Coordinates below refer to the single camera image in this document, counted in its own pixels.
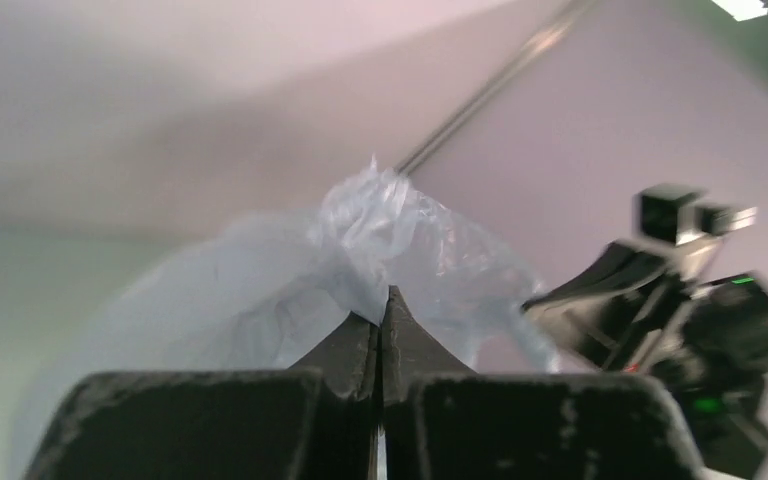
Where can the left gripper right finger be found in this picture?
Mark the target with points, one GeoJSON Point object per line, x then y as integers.
{"type": "Point", "coordinates": [442, 420]}

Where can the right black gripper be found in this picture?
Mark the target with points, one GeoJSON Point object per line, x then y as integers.
{"type": "Point", "coordinates": [591, 315]}

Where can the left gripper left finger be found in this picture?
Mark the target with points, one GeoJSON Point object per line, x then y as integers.
{"type": "Point", "coordinates": [314, 420]}

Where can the blue plastic trash bag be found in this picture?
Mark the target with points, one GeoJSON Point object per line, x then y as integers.
{"type": "Point", "coordinates": [267, 290]}

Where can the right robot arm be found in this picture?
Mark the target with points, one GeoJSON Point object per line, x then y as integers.
{"type": "Point", "coordinates": [707, 343]}

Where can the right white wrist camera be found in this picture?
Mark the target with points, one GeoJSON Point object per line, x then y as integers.
{"type": "Point", "coordinates": [677, 223]}

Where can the right aluminium frame post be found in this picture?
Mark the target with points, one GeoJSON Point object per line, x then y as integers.
{"type": "Point", "coordinates": [545, 38]}

